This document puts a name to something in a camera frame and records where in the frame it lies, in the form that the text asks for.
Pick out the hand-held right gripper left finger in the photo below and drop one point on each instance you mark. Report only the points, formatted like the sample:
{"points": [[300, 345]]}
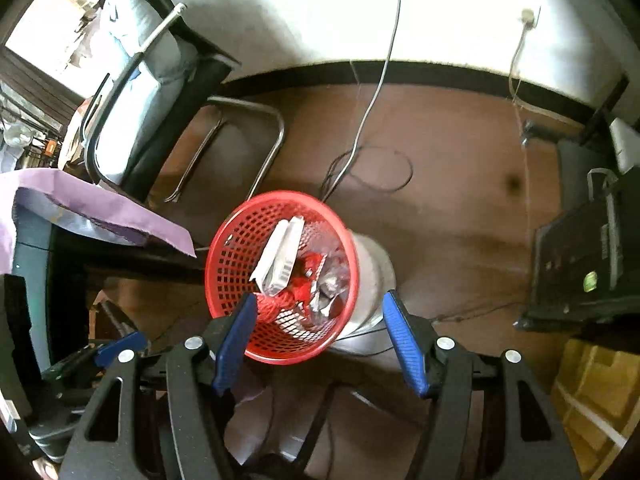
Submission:
{"points": [[235, 345]]}

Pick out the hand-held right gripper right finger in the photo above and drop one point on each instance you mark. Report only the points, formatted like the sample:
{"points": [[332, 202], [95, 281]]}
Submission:
{"points": [[407, 345]]}

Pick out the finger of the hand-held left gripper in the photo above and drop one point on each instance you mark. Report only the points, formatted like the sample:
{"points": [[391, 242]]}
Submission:
{"points": [[120, 349]]}

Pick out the red shredded netting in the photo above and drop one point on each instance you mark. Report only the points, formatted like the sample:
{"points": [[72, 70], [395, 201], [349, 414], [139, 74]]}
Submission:
{"points": [[295, 295]]}

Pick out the white carton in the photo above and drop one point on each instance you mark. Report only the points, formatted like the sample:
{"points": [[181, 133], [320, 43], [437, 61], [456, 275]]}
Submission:
{"points": [[280, 260]]}

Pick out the silver foil bag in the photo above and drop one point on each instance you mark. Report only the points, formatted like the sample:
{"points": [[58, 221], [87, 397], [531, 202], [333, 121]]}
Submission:
{"points": [[325, 290]]}

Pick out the red plastic basket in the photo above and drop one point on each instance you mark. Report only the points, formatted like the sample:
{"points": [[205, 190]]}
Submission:
{"points": [[235, 230]]}

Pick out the white bucket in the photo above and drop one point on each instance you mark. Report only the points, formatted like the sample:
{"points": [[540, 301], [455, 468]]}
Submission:
{"points": [[372, 280]]}

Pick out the purple printed tablecloth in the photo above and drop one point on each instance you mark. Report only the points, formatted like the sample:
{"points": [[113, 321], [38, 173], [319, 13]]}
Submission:
{"points": [[75, 195]]}

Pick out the black appliance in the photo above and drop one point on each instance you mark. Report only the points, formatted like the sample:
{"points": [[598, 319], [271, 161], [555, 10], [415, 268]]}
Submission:
{"points": [[565, 260]]}

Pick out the cardboard box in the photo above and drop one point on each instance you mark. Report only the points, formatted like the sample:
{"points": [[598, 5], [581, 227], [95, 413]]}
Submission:
{"points": [[590, 385]]}

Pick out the blue seat cushion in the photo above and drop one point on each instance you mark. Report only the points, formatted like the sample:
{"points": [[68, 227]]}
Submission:
{"points": [[140, 110]]}

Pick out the black office chair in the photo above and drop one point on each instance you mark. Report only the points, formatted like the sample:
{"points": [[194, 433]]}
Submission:
{"points": [[205, 55]]}

